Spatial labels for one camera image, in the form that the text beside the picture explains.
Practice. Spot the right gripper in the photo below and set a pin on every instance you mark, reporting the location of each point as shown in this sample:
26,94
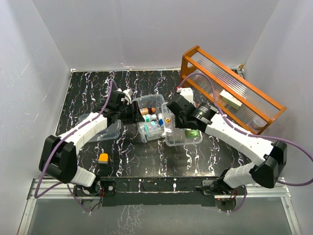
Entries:
178,124

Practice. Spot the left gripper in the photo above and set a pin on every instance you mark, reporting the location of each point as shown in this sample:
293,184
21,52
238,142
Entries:
135,116

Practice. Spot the brown bottle orange cap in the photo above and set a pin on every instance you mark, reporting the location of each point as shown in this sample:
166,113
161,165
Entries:
148,111

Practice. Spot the blue white bandage roll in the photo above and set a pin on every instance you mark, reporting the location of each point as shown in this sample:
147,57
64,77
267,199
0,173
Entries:
160,120

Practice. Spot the clear plastic box lid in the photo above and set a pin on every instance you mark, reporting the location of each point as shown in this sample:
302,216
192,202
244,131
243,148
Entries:
93,127

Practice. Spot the small green packet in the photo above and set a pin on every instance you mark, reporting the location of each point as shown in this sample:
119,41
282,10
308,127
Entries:
189,133

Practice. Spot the clear plastic storage box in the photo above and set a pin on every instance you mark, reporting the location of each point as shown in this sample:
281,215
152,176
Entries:
151,100

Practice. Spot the clear compartment tray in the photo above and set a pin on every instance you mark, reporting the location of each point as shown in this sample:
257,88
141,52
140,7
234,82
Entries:
175,136

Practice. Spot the blue sachet pack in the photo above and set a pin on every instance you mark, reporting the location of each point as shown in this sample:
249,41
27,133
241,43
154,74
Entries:
151,127

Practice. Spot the white medicine carton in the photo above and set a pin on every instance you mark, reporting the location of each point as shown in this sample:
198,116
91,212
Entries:
227,98

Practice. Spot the white bottle green label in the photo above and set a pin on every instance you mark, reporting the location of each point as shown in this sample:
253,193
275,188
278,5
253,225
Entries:
149,118

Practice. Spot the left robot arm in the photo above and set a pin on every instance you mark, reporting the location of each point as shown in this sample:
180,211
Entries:
59,155

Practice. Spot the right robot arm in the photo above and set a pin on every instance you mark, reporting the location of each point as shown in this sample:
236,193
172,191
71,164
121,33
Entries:
267,158

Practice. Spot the orange wooden shelf rack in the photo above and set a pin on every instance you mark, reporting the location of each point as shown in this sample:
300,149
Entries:
209,76

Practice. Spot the yellow orange small box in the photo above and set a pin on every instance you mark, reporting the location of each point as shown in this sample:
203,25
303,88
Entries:
103,158

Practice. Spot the clear tape roll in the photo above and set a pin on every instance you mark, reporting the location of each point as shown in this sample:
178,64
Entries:
257,123

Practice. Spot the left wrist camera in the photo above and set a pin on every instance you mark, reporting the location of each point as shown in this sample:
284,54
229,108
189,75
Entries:
128,93

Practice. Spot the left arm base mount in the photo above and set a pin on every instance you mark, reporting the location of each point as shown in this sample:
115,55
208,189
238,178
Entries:
101,189

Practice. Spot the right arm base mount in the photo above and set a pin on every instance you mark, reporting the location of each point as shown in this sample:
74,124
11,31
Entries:
218,187

